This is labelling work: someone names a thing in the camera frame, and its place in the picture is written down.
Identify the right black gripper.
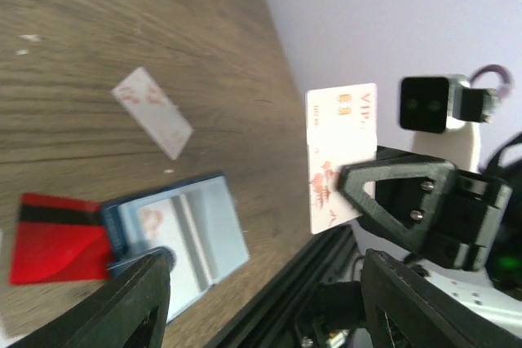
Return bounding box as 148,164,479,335
338,149,512,271

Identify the white pagoda VIP card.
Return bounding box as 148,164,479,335
306,83,377,235

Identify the red striped card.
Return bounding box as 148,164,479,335
9,192,113,285

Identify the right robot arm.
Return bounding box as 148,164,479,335
338,134,521,300

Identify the blue leather card holder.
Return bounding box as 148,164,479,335
100,172,250,322

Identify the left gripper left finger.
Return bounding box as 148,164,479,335
12,248,171,347

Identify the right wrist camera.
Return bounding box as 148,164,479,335
397,73,501,174

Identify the white blossom VIP card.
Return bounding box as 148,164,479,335
138,195,211,286

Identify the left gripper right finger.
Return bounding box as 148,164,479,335
361,249,521,347

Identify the white floral VIP card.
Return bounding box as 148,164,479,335
111,67,193,161

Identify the black aluminium frame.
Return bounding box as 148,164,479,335
207,226,366,347

